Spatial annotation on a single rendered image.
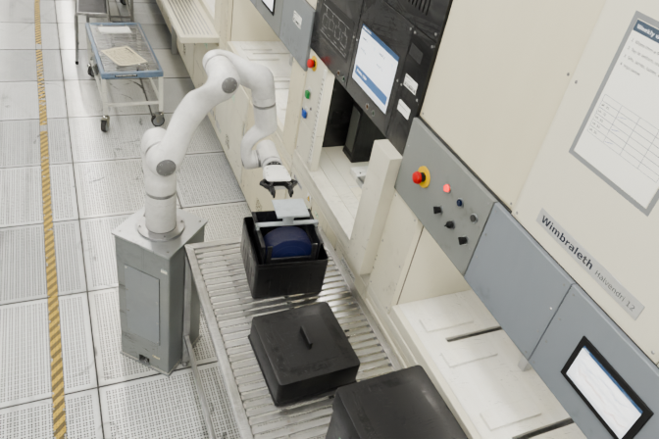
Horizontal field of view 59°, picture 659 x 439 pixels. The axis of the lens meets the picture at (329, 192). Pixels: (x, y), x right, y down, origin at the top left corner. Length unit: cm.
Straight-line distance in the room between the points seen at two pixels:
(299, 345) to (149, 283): 83
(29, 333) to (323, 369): 169
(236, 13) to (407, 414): 288
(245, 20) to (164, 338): 214
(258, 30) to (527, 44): 275
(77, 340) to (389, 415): 183
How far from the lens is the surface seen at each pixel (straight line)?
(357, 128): 277
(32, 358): 311
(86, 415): 288
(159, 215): 241
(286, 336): 200
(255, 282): 218
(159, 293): 257
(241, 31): 401
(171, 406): 286
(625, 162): 130
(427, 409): 175
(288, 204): 215
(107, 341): 311
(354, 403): 170
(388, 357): 216
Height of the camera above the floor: 239
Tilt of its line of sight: 35 degrees down
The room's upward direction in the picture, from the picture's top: 12 degrees clockwise
